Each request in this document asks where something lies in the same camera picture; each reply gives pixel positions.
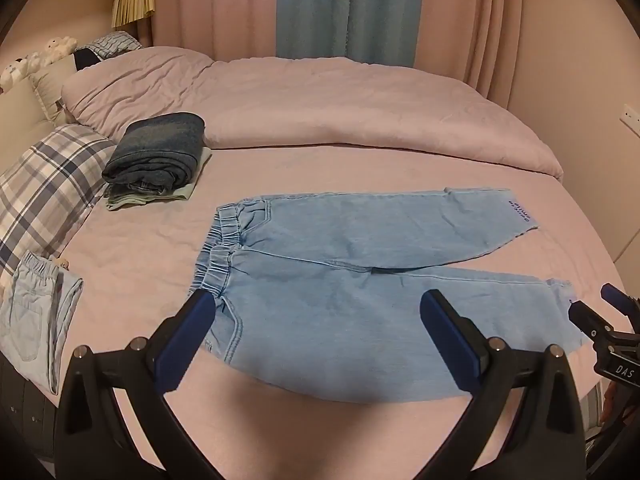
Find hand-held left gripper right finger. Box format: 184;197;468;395
420;290;586;480

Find light blue denim pants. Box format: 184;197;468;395
186;187;593;403

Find dark bedside cabinet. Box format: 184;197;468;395
0;352;61;463

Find white plush toy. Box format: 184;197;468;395
30;35;79;68
0;57;33;92

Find large plaid pillow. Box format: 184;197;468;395
0;124;118;286

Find pink curtain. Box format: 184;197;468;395
414;0;543;108
150;0;279;61

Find folded light green garment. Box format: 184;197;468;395
105;147;213;212

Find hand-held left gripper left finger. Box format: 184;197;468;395
54;290;223;480

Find white cushion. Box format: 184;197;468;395
30;55;78;123

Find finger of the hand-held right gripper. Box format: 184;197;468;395
568;301;615;347
601;283;640;328

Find small plaid pillow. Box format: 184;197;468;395
74;31;144;71

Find folded pale blue jeans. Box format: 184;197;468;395
0;252;85;395

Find bed with pink sheet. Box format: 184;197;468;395
0;147;623;480

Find white wall socket strip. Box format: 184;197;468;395
620;104;640;136

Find folded dark blue jeans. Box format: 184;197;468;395
101;112;207;196

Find blue curtain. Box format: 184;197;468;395
275;0;426;68

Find pink duvet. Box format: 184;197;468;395
61;46;564;182

